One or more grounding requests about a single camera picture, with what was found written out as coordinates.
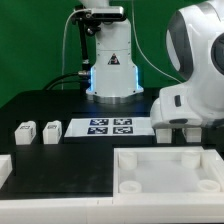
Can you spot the white square tabletop part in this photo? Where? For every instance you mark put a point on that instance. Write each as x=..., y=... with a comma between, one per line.
x=168, y=175

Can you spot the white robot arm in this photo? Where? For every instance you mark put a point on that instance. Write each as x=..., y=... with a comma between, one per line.
x=195, y=45

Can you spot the white sheet with fiducial tags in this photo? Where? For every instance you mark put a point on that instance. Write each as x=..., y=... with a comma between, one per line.
x=97, y=127

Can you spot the white left fence block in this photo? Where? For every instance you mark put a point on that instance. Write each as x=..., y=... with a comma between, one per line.
x=5, y=168

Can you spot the black camera on pole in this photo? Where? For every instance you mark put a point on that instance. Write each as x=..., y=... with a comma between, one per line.
x=89, y=21

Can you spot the white front fence rail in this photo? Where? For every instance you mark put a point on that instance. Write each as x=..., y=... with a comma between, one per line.
x=50, y=211

